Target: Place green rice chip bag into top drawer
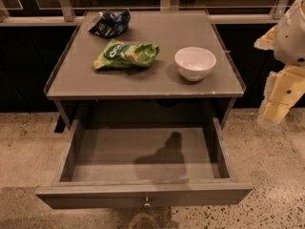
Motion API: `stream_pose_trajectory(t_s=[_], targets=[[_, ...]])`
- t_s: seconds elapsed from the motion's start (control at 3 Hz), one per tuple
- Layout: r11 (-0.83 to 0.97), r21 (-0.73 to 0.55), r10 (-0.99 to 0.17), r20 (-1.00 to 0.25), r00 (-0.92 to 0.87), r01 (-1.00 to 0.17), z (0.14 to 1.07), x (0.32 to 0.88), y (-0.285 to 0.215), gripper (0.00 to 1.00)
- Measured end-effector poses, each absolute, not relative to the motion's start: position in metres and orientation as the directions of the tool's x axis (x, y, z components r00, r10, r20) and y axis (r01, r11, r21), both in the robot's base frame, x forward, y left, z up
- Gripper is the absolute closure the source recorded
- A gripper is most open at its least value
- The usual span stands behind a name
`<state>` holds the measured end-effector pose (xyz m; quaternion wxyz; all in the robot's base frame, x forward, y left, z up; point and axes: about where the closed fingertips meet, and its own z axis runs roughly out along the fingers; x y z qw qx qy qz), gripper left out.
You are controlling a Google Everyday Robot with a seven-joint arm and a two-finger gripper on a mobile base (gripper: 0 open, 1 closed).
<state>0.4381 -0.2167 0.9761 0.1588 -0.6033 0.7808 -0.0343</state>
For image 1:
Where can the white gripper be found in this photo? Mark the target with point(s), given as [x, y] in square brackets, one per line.
[291, 43]

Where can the green rice chip bag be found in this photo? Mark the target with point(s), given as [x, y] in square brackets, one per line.
[120, 55]

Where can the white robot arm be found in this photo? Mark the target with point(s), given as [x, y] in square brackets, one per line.
[295, 14]

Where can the dark blue chip bag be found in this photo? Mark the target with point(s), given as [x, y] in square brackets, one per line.
[110, 23]

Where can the small metal drawer knob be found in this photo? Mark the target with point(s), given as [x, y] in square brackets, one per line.
[147, 203]

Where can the open grey top drawer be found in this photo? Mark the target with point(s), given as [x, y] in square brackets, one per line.
[111, 165]

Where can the white ceramic bowl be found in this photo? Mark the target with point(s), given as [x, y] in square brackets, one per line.
[194, 63]

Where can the grey wooden cabinet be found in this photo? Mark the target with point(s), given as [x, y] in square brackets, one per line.
[74, 78]

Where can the metal railing frame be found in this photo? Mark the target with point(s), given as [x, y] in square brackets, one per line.
[61, 12]

